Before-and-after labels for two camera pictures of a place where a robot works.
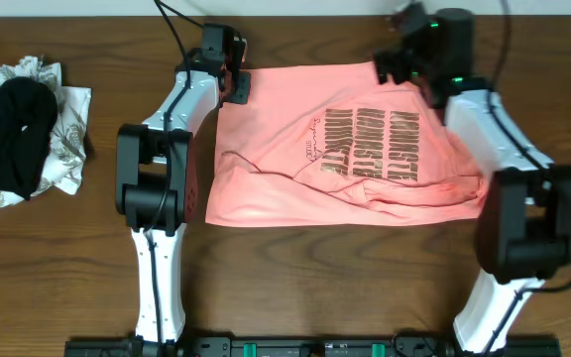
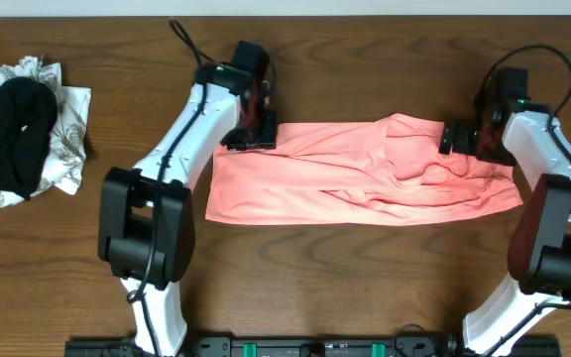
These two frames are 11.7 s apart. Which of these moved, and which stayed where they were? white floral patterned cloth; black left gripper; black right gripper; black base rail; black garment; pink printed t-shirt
Moved: pink printed t-shirt; black left gripper; black right gripper
Stayed: black base rail; white floral patterned cloth; black garment
